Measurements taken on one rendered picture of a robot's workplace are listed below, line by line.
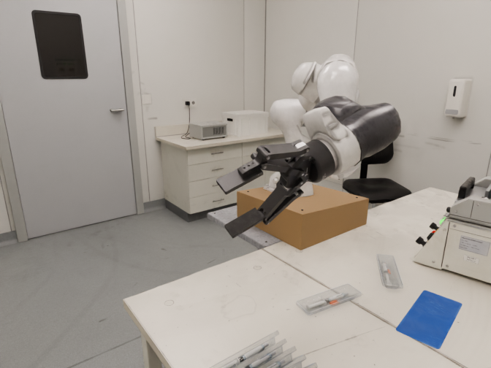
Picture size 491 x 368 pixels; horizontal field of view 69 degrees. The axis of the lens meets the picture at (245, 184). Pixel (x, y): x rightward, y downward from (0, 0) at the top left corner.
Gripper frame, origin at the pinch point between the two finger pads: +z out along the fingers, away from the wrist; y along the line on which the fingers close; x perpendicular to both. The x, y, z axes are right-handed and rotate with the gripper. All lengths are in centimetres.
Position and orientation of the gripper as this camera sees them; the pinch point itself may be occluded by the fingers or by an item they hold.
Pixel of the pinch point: (230, 208)
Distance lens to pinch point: 61.5
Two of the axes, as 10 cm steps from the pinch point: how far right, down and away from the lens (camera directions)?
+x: -5.4, -6.5, 5.4
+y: 0.5, 6.1, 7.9
